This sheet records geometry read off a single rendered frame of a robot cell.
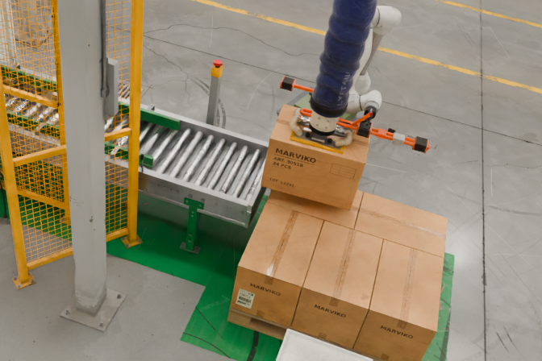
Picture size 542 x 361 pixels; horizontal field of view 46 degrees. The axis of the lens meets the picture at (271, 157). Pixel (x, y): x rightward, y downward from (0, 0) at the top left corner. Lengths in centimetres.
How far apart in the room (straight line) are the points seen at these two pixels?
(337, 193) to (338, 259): 42
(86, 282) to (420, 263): 204
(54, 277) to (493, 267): 318
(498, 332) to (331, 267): 140
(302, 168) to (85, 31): 171
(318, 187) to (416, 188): 169
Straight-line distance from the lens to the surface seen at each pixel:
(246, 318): 412
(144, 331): 413
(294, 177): 400
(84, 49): 288
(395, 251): 414
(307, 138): 388
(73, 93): 304
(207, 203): 417
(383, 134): 389
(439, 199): 553
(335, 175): 393
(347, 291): 381
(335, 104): 373
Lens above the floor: 340
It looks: 39 degrees down
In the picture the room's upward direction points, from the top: 12 degrees clockwise
